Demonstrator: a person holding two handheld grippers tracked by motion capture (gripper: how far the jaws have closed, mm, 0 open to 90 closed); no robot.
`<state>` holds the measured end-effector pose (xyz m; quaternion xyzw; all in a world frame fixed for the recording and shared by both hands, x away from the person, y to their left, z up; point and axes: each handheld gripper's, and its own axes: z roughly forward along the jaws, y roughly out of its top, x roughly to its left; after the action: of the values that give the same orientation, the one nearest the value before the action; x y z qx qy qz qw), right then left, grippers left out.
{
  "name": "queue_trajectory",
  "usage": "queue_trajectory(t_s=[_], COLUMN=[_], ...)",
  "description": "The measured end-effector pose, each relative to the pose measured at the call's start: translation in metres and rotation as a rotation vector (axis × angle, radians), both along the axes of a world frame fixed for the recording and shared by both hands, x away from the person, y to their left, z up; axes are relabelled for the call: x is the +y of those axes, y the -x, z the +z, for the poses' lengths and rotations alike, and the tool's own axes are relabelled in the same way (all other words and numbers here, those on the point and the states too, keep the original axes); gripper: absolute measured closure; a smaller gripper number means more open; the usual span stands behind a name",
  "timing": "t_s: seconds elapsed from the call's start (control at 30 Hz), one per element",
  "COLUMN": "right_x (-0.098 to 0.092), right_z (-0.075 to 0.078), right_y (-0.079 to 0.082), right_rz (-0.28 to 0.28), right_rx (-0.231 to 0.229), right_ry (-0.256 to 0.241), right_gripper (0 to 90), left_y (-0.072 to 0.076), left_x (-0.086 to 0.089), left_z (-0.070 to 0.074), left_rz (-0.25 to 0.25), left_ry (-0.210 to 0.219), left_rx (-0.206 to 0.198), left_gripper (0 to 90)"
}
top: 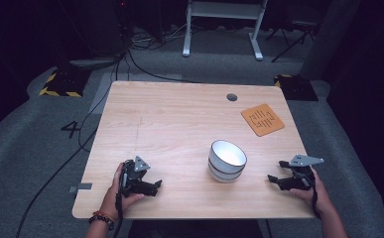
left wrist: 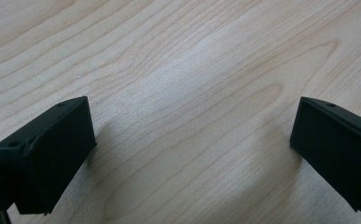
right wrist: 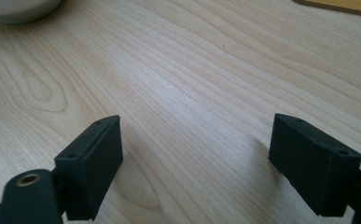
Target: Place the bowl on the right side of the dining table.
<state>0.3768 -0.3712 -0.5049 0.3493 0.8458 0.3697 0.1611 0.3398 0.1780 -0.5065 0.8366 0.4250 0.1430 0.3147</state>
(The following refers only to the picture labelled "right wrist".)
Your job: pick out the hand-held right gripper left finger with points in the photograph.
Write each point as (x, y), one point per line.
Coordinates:
(89, 168)

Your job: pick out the wooden board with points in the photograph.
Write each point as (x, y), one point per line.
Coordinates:
(346, 6)

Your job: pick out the white round bowl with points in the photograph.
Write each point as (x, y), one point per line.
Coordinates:
(16, 11)

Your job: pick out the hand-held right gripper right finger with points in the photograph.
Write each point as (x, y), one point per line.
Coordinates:
(312, 161)

